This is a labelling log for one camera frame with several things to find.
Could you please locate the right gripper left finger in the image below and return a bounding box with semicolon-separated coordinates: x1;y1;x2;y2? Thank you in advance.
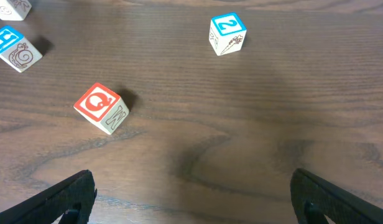
0;170;97;224

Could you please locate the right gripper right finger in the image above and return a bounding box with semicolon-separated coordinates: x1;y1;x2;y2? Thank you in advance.
290;168;383;224

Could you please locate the blue number 2 block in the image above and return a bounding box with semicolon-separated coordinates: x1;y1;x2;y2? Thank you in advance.
209;12;247;56

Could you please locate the red letter Q block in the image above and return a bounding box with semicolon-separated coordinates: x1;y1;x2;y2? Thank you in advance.
73;83;129;135

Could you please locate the blue letter H block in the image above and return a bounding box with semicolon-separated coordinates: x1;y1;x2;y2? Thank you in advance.
0;26;42;73

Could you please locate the plain number 2 block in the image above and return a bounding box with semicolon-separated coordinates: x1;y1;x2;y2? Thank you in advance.
0;0;32;21

